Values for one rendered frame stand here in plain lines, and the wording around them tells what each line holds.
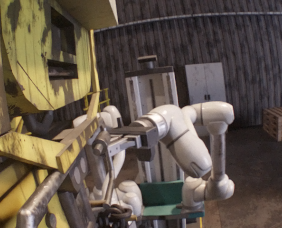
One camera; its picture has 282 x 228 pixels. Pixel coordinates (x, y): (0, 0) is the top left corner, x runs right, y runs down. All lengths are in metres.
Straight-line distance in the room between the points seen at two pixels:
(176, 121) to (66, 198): 0.50
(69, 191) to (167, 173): 1.49
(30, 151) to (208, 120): 1.14
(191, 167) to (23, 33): 0.65
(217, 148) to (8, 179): 1.26
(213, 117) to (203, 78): 4.60
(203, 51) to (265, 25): 2.25
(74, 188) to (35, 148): 0.15
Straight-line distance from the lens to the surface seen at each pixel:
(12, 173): 0.23
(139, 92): 1.63
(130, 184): 1.66
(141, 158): 0.70
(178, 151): 0.73
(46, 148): 0.21
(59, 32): 0.40
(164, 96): 1.63
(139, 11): 6.67
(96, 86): 0.51
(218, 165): 1.45
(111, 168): 0.57
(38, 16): 0.25
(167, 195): 1.80
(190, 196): 1.61
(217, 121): 1.26
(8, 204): 0.23
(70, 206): 0.35
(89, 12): 0.39
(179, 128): 0.73
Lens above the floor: 1.73
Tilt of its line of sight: 9 degrees down
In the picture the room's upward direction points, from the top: 8 degrees counter-clockwise
